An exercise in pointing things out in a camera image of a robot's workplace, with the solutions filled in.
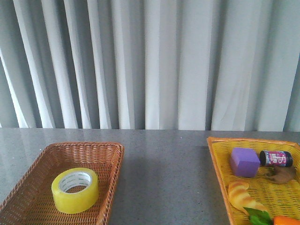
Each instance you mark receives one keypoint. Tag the purple black can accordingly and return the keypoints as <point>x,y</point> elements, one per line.
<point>270,158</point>

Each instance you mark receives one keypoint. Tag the brown wicker basket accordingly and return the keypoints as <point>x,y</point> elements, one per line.
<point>31,200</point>

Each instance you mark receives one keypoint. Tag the orange toy carrot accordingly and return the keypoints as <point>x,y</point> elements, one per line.
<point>261,217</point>

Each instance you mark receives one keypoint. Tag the yellow wicker basket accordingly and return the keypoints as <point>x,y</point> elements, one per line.
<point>280,199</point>

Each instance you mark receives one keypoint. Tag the toy croissant bread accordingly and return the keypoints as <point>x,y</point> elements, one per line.
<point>240,198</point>

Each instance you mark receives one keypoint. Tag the yellow tape roll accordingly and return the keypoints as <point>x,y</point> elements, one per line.
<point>75,190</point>

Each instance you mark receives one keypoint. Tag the purple foam cube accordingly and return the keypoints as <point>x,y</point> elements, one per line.
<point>244,162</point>

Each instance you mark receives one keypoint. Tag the white pleated curtain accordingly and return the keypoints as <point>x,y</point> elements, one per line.
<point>219,65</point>

